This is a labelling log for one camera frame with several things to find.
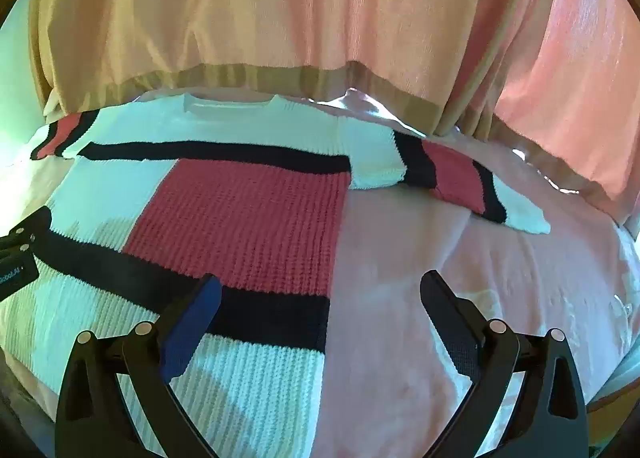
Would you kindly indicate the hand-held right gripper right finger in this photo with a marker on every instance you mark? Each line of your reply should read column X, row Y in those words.
column 452, row 333

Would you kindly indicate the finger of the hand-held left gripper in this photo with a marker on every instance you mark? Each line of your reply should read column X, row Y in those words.
column 35, row 225

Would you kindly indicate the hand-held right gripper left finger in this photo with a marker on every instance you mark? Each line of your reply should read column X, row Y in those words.
column 192, row 323

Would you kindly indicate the white red black knit sweater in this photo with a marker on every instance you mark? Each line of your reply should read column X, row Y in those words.
column 240, row 208

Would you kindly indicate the pink bed sheet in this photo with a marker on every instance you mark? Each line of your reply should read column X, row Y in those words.
column 425, row 248

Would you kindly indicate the pink curtain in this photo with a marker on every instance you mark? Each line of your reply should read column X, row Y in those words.
column 565, row 62

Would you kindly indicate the peach curtain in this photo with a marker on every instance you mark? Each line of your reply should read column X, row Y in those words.
column 240, row 7

